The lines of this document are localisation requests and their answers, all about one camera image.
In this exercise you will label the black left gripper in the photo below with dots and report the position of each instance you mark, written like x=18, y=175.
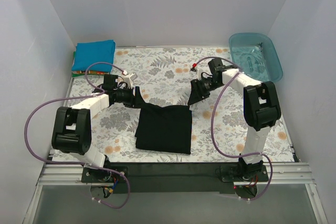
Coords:
x=133, y=97

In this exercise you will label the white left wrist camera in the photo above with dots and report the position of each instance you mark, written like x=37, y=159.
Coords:
x=129, y=78

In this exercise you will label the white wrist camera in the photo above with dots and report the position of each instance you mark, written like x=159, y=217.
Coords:
x=129, y=78
x=197, y=71

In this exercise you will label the aluminium frame rail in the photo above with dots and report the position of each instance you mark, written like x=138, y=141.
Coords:
x=290, y=196

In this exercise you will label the teal plastic bin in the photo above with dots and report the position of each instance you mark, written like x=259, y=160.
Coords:
x=256, y=55

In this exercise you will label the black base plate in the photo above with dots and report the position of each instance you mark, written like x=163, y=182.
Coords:
x=174, y=177

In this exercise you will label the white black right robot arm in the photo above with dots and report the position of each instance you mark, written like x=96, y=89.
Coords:
x=261, y=111

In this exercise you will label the floral table mat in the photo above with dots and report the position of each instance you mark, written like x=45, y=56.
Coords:
x=164, y=76

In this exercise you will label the black t shirt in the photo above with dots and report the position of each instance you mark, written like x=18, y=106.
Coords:
x=164, y=129

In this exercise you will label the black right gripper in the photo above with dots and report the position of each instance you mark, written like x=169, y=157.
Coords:
x=199, y=90

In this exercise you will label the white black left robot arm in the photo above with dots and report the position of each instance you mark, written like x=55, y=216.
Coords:
x=72, y=128

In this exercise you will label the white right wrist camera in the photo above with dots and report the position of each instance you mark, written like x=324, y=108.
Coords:
x=197, y=71

